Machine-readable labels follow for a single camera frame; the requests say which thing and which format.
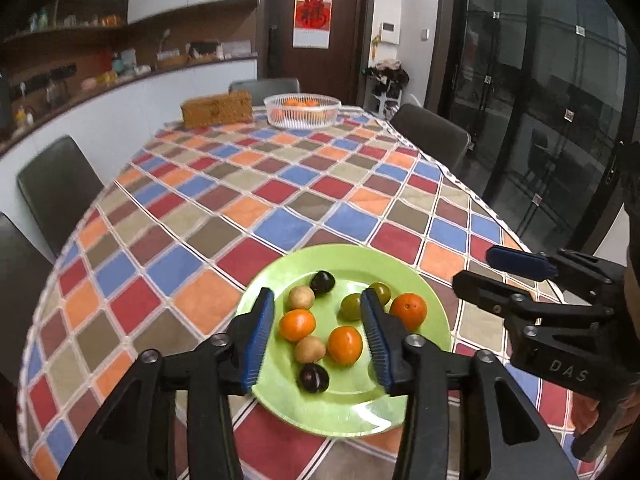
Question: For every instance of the tan round fruit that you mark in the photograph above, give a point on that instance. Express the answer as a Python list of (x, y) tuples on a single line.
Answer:
[(309, 349), (301, 298)]

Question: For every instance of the wicker basket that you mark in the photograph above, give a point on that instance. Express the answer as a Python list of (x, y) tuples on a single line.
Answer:
[(217, 109)]

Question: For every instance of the white plastic basket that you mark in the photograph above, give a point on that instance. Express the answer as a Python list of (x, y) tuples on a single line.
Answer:
[(302, 115)]

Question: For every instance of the white shoe rack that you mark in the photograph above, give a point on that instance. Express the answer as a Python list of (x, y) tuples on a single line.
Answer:
[(385, 102)]

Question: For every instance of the dark wooden door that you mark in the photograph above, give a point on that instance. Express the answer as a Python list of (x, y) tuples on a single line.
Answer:
[(350, 20)]

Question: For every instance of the white intercom panel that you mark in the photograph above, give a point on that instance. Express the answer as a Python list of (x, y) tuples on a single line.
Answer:
[(390, 32)]

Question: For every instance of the pile of mandarins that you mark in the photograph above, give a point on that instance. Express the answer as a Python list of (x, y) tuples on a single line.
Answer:
[(300, 103)]

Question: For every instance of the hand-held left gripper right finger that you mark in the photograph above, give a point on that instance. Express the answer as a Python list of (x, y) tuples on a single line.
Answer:
[(377, 345)]

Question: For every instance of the wall light switch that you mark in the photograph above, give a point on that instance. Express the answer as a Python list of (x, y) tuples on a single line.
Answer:
[(424, 34)]

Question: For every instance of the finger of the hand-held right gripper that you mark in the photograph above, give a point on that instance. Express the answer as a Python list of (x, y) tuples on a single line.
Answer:
[(520, 261), (492, 292)]

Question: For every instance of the red wall calendar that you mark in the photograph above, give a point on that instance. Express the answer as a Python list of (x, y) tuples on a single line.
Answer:
[(312, 15)]

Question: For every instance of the small orange mandarin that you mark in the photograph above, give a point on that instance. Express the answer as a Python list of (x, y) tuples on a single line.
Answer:
[(345, 344), (297, 324)]

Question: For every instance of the large orange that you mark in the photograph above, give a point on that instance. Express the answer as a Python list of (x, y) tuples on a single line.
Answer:
[(409, 311)]

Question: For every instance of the green tomato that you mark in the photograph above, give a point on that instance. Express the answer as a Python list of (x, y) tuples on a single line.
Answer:
[(381, 293), (351, 306)]

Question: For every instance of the grey dining chair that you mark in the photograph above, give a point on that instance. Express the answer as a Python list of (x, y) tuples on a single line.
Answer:
[(265, 89), (57, 185), (20, 290), (430, 132)]

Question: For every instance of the checkered colourful tablecloth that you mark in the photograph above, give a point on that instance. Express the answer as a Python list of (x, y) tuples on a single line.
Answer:
[(200, 210)]

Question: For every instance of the white curved counter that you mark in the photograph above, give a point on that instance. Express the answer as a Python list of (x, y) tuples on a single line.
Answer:
[(125, 110)]

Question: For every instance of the pile of bags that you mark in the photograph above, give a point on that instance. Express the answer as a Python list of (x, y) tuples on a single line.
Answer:
[(387, 74)]

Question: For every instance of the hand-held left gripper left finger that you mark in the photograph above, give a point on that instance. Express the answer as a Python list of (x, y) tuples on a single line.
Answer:
[(257, 340)]

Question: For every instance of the glass sliding door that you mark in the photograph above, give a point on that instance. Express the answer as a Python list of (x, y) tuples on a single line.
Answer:
[(540, 110)]

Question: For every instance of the dark plum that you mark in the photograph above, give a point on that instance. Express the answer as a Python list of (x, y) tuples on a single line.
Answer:
[(313, 378), (322, 282)]

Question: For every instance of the green plate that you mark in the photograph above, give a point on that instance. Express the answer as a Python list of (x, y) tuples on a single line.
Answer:
[(340, 270)]

